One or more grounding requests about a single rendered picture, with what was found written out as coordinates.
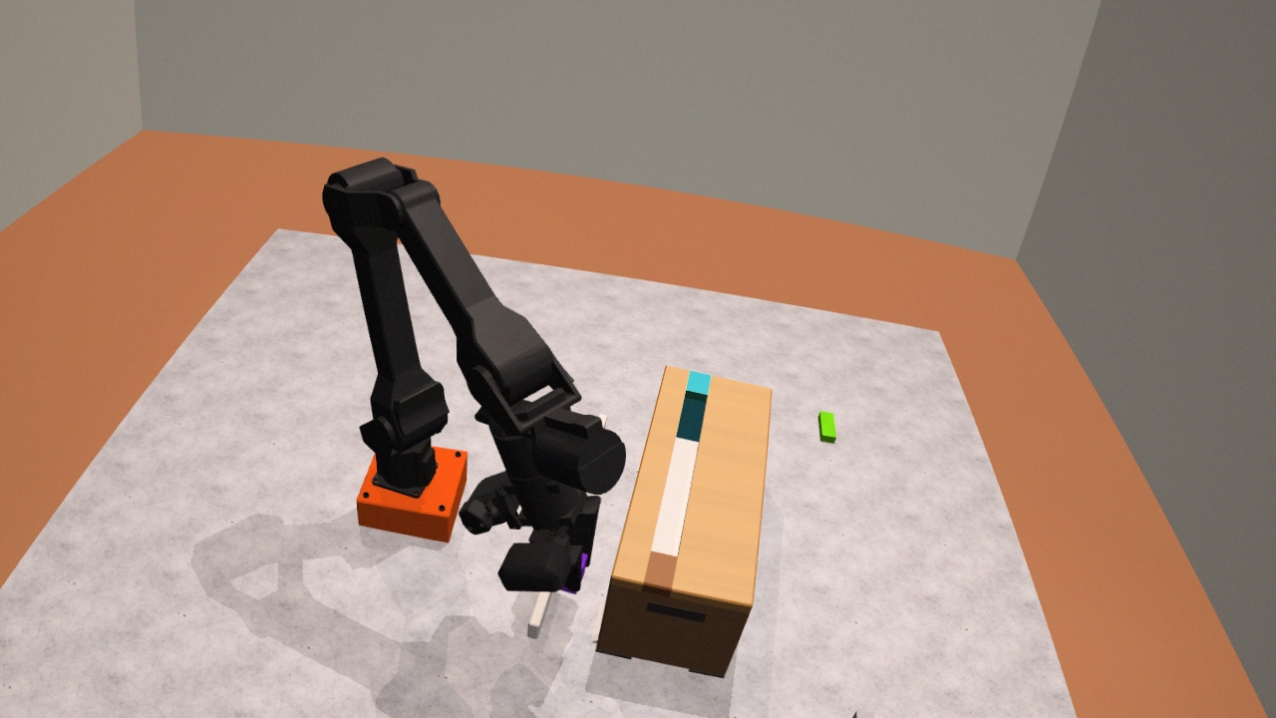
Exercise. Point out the small green block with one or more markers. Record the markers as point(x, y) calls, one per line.
point(826, 427)

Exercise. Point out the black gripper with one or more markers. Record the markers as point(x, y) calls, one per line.
point(564, 521)

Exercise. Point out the purple cube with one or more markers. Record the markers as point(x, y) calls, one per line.
point(584, 563)

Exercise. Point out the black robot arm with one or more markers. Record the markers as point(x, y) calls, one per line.
point(501, 355)

